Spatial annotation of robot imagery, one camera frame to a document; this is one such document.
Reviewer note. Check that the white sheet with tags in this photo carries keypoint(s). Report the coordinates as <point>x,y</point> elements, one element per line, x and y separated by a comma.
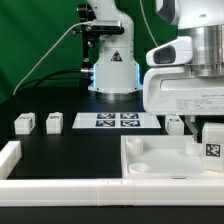
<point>115,120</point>

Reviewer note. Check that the white left wall block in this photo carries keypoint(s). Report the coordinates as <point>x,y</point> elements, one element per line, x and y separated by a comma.
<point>9,157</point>

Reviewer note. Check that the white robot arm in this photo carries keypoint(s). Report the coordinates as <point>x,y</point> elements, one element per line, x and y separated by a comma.
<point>116,74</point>

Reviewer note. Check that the white front wall rail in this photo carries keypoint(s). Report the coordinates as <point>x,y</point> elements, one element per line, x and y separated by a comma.
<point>102,192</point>

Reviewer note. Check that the white square tabletop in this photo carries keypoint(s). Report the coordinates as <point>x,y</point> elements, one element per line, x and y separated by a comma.
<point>163,157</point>

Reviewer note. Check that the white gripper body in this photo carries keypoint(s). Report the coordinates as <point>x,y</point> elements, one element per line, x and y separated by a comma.
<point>175,91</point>

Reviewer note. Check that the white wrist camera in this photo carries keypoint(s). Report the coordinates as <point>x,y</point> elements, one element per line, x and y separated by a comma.
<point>176,52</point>

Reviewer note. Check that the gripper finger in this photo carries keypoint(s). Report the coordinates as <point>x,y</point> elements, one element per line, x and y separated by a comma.
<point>190,121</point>

